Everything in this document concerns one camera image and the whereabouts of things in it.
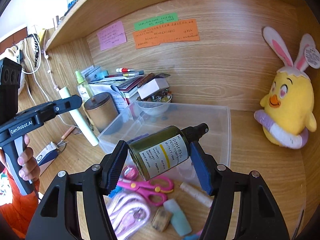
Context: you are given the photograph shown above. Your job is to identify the red white marker pen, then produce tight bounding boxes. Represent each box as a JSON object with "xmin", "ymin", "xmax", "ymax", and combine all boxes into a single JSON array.
[{"xmin": 116, "ymin": 68, "xmax": 136, "ymax": 73}]

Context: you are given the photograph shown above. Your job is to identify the brown mug with lid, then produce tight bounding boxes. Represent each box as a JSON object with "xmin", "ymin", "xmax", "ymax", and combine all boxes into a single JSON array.
[{"xmin": 84, "ymin": 92, "xmax": 118, "ymax": 133}]

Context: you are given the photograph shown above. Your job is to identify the stack of papers and books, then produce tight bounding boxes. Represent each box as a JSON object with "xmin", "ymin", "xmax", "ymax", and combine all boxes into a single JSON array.
[{"xmin": 80, "ymin": 65, "xmax": 146, "ymax": 113}]

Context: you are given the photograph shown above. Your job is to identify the clear plastic storage bin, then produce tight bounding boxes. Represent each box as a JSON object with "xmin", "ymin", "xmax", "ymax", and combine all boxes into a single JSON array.
[{"xmin": 98, "ymin": 101, "xmax": 231, "ymax": 184}]

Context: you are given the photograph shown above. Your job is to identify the white charging cable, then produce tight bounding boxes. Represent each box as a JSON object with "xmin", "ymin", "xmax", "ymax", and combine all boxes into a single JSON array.
[{"xmin": 15, "ymin": 28, "xmax": 75, "ymax": 128}]

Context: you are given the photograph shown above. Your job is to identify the dark green spray bottle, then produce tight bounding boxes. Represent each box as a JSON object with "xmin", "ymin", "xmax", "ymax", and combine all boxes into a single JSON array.
[{"xmin": 128, "ymin": 123, "xmax": 209, "ymax": 181}]

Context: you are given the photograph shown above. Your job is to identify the wooden block stamp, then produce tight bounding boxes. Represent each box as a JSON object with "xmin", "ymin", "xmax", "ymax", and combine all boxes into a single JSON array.
[{"xmin": 151, "ymin": 206, "xmax": 172, "ymax": 232}]

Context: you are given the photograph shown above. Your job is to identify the green sticky note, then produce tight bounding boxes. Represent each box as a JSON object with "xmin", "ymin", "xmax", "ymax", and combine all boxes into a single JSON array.
[{"xmin": 134, "ymin": 12, "xmax": 178, "ymax": 31}]

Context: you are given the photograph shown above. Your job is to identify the white small box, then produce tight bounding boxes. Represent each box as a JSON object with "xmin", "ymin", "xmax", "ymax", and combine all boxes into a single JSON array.
[{"xmin": 138, "ymin": 78, "xmax": 169, "ymax": 99}]

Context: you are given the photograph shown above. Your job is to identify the pink tape roll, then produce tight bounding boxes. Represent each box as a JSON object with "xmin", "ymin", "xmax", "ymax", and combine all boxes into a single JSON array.
[{"xmin": 121, "ymin": 165, "xmax": 139, "ymax": 180}]

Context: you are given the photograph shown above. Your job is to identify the eyeglasses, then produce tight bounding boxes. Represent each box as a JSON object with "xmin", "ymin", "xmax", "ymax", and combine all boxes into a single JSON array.
[{"xmin": 56, "ymin": 140, "xmax": 68, "ymax": 153}]

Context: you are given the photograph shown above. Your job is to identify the white bowl with beads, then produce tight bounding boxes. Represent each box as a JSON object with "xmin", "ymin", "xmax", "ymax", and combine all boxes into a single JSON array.
[{"xmin": 137, "ymin": 89, "xmax": 172, "ymax": 116}]

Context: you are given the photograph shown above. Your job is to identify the clear lip balm tube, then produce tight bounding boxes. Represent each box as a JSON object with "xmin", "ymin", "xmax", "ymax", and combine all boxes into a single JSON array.
[{"xmin": 180, "ymin": 182, "xmax": 213, "ymax": 208}]

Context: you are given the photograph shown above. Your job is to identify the blue white card pack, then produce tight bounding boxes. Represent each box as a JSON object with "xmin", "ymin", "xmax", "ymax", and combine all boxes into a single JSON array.
[{"xmin": 35, "ymin": 142, "xmax": 59, "ymax": 174}]

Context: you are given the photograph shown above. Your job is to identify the left hand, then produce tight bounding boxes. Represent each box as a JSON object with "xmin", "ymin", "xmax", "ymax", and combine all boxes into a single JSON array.
[{"xmin": 1, "ymin": 135, "xmax": 40, "ymax": 184}]

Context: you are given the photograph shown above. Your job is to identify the teal small bottle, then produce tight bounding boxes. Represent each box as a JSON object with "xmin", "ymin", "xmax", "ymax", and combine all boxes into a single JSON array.
[{"xmin": 163, "ymin": 199, "xmax": 192, "ymax": 237}]

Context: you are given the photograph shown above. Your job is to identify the pink braided cable bundle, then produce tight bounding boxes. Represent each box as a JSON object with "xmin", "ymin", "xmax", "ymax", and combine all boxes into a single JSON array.
[{"xmin": 106, "ymin": 191, "xmax": 151, "ymax": 240}]

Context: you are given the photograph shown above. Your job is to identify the pink scissors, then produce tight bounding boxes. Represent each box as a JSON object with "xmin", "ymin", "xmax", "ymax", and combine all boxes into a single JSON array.
[{"xmin": 117, "ymin": 176, "xmax": 174, "ymax": 207}]

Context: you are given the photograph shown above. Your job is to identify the pale green tube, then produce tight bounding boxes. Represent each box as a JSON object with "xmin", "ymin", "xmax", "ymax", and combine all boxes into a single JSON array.
[{"xmin": 59, "ymin": 87, "xmax": 99, "ymax": 146}]

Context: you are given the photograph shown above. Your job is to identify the yellow chick plush toy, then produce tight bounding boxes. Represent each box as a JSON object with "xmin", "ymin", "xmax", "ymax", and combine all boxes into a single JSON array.
[{"xmin": 254, "ymin": 27, "xmax": 319, "ymax": 150}]

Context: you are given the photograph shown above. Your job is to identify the pink sticky note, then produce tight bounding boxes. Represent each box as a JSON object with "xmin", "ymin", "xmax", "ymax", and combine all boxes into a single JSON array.
[{"xmin": 97, "ymin": 21, "xmax": 127, "ymax": 51}]

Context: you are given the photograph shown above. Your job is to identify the orange sticky note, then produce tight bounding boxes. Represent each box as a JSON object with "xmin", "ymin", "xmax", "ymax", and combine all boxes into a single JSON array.
[{"xmin": 133, "ymin": 18, "xmax": 200, "ymax": 49}]

